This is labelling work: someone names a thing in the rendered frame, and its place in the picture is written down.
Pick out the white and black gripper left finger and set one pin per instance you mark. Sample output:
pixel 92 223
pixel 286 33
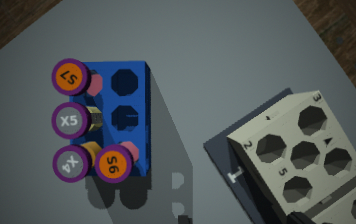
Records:
pixel 183 219

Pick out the blue tube rack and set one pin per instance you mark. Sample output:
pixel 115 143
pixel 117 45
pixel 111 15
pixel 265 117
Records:
pixel 120 121

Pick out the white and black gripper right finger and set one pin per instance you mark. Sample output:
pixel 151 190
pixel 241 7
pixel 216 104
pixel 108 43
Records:
pixel 298 218

